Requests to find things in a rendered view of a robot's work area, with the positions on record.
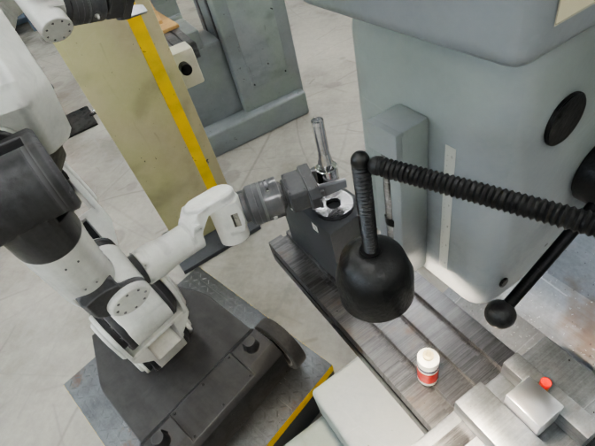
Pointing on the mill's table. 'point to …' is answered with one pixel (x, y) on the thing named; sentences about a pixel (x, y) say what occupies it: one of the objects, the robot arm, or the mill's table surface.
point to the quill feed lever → (502, 313)
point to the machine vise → (583, 403)
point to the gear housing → (477, 24)
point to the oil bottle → (428, 366)
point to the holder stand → (326, 228)
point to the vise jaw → (493, 419)
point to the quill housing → (485, 143)
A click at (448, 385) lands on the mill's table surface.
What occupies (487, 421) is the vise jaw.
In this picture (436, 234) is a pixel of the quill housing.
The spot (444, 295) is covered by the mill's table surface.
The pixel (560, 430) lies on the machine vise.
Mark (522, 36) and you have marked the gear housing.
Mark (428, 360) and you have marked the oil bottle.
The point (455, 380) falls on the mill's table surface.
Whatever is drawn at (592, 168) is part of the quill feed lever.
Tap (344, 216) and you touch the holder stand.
